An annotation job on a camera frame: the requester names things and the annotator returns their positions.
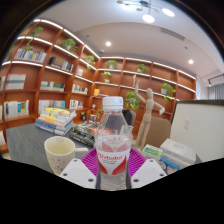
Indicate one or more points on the colourful book stack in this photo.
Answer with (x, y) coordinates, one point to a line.
(55, 120)

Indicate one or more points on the beige chair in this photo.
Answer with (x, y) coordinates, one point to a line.
(161, 131)

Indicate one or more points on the multi-bulb ceiling lamp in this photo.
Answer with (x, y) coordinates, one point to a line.
(146, 8)

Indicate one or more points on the wooden wall shelf unit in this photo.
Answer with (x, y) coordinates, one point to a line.
(43, 76)

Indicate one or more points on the wooden artist mannequin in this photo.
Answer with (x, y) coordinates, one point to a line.
(146, 116)

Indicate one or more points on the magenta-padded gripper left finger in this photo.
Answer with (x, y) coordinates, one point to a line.
(78, 173)

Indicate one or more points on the ceiling air vent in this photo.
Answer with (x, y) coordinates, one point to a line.
(173, 34)

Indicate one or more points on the dark blue chair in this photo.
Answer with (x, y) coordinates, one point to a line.
(127, 116)

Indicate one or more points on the recessed ceiling spotlight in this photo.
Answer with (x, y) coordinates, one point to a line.
(108, 43)
(190, 61)

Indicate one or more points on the grey curtain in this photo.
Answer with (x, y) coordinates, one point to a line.
(216, 92)

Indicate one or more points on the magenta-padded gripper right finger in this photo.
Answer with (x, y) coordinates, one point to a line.
(150, 171)

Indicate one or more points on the clear plastic water bottle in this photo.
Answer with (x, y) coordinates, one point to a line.
(113, 156)

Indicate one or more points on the white wall switch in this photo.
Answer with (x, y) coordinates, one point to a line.
(187, 124)

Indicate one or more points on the black ceiling track light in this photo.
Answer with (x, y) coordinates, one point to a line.
(216, 79)

